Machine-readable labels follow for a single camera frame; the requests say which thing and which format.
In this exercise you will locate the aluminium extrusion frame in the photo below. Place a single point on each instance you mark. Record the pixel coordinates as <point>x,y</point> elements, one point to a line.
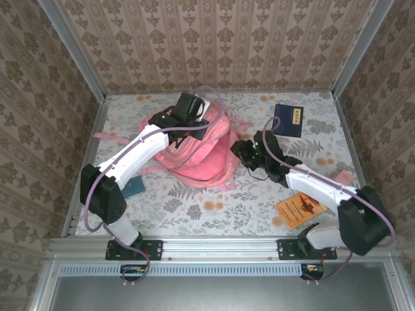
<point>220,249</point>

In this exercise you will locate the dark blue book yellow label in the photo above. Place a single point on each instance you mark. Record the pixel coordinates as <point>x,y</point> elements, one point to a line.
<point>288,121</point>

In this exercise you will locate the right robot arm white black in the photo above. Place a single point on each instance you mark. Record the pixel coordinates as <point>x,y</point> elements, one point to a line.
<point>317,184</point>

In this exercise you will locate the grey metal sheet panel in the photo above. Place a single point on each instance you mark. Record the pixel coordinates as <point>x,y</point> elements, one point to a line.
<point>227,294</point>

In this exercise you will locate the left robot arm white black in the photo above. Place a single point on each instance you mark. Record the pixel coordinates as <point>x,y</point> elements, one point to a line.
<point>136,152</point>

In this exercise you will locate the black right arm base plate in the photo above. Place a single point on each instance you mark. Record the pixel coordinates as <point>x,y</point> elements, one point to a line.
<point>288,249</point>

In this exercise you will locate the pink student backpack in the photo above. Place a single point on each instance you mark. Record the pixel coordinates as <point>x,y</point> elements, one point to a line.
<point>207,162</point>

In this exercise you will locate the blue book gold emblem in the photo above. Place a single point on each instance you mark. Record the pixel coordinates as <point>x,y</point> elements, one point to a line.
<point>134,188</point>

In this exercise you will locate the orange paperback book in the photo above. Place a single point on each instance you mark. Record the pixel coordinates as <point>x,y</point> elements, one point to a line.
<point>298,210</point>

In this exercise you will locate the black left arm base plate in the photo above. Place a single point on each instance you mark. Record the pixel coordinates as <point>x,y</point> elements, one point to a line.
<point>152,249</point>

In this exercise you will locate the floral tablecloth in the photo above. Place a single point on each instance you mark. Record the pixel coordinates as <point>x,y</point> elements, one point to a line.
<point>210,210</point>

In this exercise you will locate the small pink pad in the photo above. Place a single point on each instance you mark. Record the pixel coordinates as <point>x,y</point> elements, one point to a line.
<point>344,177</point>

